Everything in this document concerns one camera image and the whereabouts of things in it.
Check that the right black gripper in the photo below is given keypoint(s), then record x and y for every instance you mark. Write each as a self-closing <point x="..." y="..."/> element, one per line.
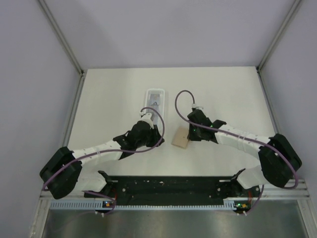
<point x="191" y="137"/>

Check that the left aluminium frame post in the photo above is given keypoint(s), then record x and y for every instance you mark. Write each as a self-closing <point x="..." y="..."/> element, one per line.
<point x="59" y="35"/>

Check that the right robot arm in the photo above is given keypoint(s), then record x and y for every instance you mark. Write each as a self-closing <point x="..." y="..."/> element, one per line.
<point x="278" y="159"/>

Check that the right aluminium frame post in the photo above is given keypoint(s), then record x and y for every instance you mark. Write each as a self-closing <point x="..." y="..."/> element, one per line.
<point x="296" y="5"/>

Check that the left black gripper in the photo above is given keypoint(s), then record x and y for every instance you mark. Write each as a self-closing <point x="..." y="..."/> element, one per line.
<point x="155" y="134"/>

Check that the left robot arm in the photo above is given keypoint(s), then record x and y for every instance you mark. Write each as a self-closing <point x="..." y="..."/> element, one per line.
<point x="62" y="172"/>

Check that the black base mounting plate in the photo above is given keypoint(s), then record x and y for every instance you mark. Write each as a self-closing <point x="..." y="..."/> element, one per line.
<point x="173" y="190"/>

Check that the beige card holder wallet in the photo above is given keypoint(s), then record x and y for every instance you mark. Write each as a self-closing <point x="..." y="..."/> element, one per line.
<point x="180" y="138"/>

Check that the aluminium frame post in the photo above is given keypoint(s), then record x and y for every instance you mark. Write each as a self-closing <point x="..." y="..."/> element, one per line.
<point x="59" y="35"/>
<point x="296" y="5"/>

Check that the clear plastic card tray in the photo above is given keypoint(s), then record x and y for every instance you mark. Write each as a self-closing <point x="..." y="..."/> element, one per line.
<point x="155" y="98"/>

